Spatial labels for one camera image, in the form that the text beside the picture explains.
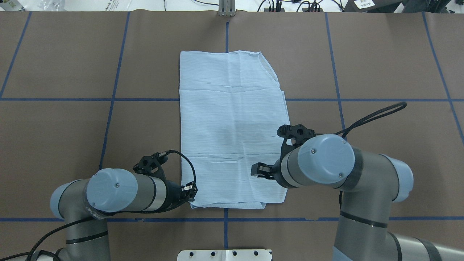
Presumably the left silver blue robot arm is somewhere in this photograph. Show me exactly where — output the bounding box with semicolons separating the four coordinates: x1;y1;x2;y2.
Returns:
50;150;198;261

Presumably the light blue button shirt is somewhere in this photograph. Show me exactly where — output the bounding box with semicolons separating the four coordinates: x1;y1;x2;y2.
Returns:
179;50;290;209

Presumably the aluminium frame post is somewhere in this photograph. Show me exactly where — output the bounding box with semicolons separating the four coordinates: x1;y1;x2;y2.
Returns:
218;0;236;17

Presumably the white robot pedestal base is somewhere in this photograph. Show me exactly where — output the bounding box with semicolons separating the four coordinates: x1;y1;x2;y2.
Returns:
177;249;273;261

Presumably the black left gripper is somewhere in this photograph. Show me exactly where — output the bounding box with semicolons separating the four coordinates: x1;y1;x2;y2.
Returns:
133;152;198;203

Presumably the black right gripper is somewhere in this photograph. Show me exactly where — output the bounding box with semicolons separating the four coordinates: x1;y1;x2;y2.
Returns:
251;124;315;180

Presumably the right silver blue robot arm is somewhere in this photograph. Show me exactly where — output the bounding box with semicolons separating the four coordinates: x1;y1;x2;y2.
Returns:
251;124;463;261

